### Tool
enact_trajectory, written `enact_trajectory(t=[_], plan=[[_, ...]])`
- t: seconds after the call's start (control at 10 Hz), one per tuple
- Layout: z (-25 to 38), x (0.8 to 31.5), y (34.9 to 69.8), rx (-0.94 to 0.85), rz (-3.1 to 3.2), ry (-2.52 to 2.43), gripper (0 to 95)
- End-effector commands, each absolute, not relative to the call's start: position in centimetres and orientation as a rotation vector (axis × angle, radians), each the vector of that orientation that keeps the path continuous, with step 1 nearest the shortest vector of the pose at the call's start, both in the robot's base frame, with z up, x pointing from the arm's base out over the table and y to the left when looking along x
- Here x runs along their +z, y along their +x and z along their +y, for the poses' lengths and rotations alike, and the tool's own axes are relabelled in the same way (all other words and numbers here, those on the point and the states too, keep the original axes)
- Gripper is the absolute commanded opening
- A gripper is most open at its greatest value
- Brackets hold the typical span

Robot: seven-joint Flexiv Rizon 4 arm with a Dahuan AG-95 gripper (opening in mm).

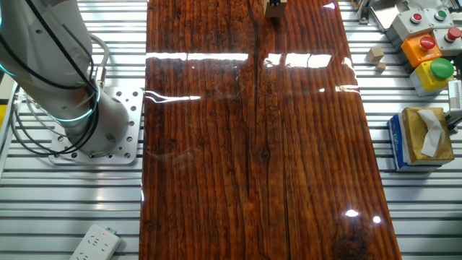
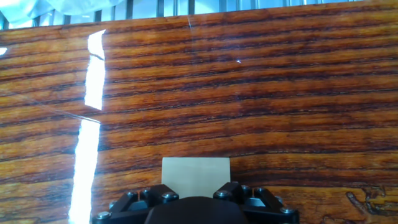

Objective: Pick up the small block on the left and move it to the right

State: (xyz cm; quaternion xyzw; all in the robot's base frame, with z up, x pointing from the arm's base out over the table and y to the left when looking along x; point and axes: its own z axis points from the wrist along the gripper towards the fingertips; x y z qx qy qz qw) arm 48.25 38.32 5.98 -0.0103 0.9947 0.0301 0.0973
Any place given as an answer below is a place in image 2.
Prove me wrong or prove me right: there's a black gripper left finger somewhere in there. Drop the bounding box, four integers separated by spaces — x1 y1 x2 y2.
92 184 180 224

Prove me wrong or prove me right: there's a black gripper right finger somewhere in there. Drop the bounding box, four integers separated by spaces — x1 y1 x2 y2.
213 182 300 224

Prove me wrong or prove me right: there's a tan wooden block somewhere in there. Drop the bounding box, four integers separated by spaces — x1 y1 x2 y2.
160 157 231 199

